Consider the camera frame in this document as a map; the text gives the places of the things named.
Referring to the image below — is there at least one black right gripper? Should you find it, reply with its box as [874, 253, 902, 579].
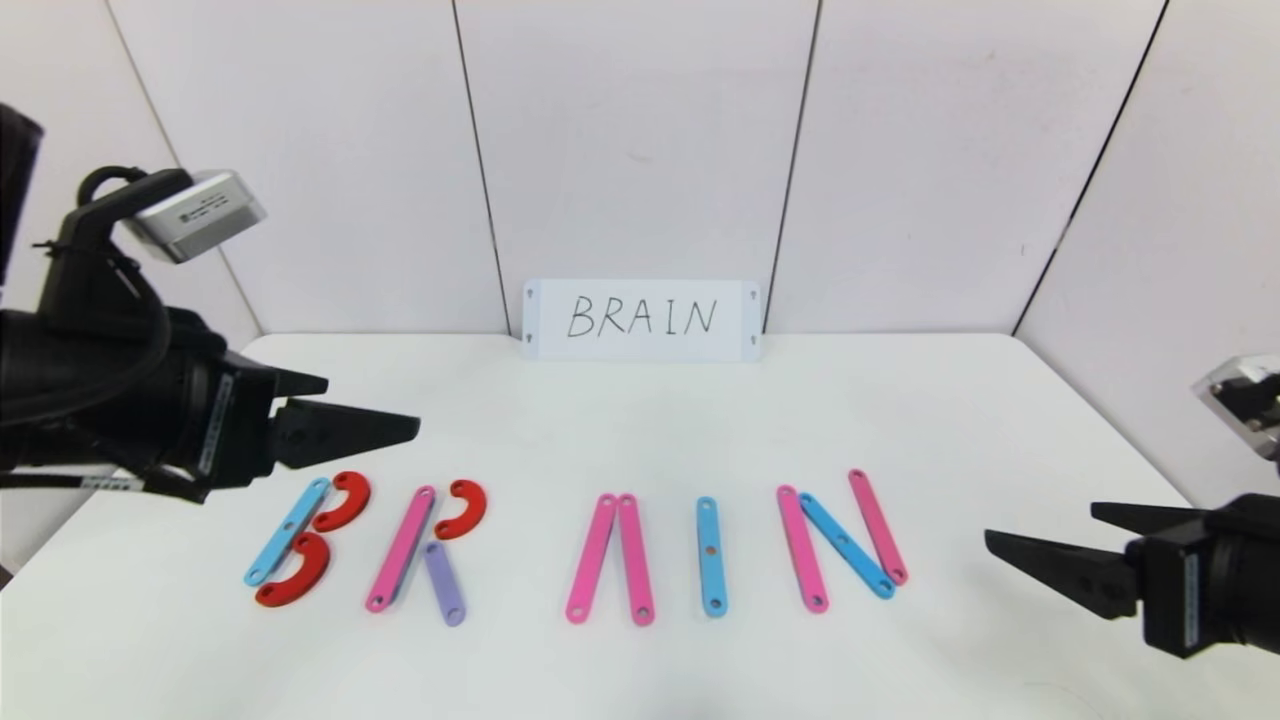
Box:
[983, 493, 1280, 660]

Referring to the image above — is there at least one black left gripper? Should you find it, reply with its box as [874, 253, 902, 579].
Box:
[55, 309, 421, 505]

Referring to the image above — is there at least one pink wooden bar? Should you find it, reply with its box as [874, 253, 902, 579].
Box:
[848, 469, 909, 587]
[564, 493, 617, 626]
[777, 485, 831, 615]
[616, 494, 656, 628]
[364, 485, 437, 614]

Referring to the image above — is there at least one small red wooden arc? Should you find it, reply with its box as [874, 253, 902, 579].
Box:
[434, 479, 488, 541]

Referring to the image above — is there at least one short purple wooden bar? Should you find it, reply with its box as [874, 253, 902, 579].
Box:
[422, 541, 468, 628]

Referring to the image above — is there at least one short blue wooden bar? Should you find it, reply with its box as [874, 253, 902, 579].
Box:
[798, 492, 896, 601]

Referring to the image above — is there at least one white BRAIN sign card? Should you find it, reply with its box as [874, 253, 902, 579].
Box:
[522, 278, 763, 363]

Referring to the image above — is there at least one large red wooden arc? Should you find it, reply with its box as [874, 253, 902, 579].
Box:
[254, 532, 331, 609]
[311, 471, 371, 533]

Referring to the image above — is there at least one long blue wooden bar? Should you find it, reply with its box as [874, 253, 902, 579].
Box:
[696, 497, 728, 619]
[244, 477, 331, 588]

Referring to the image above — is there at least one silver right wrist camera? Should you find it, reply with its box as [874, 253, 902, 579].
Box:
[1192, 355, 1280, 461]

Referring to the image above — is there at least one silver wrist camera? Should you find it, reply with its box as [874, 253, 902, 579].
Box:
[1192, 355, 1280, 461]
[120, 170, 269, 265]

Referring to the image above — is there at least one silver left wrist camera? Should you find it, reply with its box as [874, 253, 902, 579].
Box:
[120, 170, 269, 265]

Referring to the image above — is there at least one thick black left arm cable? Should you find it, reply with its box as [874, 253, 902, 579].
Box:
[0, 472, 151, 496]

